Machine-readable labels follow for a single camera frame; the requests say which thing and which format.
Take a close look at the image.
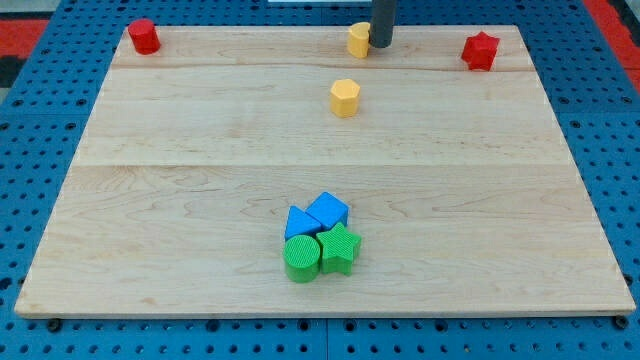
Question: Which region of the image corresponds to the yellow heart block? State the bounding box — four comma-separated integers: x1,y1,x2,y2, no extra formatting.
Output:
347,22,370,59

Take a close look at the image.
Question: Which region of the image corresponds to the red cylinder block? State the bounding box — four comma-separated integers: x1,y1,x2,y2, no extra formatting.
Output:
127,18,161,55

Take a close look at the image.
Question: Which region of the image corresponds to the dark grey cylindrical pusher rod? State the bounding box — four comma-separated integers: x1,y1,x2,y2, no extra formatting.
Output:
369,0,396,48

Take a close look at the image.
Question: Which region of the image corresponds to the blue triangle block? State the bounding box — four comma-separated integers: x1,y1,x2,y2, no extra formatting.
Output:
284,206,322,241

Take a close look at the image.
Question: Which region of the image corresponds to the blue cube block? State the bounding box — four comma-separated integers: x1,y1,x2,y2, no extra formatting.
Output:
305,192,349,230

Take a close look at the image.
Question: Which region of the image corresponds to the green cylinder block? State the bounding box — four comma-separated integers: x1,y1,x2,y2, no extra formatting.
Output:
283,235,321,283

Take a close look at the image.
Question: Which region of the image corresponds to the yellow hexagon block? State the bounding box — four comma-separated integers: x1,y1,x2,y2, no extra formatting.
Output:
330,79,361,118

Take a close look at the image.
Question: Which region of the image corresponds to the red star block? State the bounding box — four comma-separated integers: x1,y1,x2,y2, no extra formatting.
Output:
461,31,500,71

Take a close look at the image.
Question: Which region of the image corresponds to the light wooden board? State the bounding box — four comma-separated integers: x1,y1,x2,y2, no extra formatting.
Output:
15,25,636,319

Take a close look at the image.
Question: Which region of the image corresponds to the green star block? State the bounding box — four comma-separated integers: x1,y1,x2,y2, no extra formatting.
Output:
316,222,362,276

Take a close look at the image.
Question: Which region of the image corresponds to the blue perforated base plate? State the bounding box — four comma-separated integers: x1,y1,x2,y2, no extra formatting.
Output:
1,1,639,359

